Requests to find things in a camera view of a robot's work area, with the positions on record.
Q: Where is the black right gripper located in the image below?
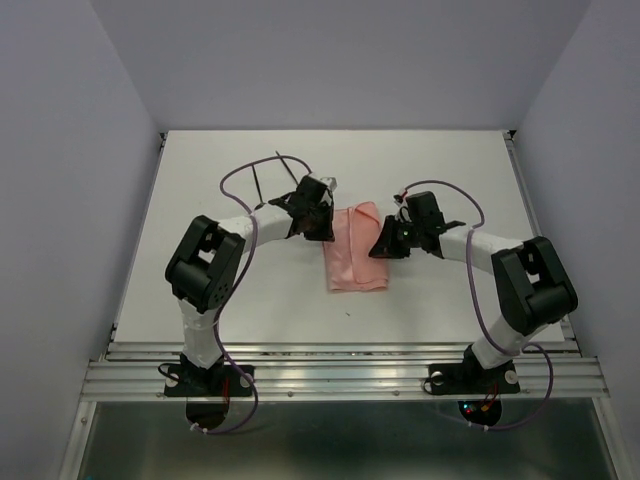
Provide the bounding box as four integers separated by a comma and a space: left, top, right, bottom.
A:
366, 214, 423, 259

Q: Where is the pink satin napkin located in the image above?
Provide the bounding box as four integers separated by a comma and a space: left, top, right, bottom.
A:
323, 201, 389, 292

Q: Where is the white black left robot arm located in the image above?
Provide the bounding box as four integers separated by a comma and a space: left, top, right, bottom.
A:
165, 173, 337, 394

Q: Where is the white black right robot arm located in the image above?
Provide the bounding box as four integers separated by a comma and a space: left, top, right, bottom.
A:
369, 191, 578, 390

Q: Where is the black spoon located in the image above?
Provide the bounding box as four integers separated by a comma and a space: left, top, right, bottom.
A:
251, 163, 265, 210

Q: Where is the black fork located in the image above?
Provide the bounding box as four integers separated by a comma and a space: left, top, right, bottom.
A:
275, 150, 299, 186

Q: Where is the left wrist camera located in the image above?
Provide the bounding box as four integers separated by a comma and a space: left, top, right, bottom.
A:
320, 177, 337, 192

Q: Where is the aluminium frame rail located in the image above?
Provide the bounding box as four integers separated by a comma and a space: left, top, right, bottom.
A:
81, 341, 610, 402

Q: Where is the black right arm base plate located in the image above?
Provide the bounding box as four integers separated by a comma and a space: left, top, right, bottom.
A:
422, 362, 521, 396

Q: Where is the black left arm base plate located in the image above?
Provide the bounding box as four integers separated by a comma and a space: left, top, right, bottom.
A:
158, 363, 253, 398

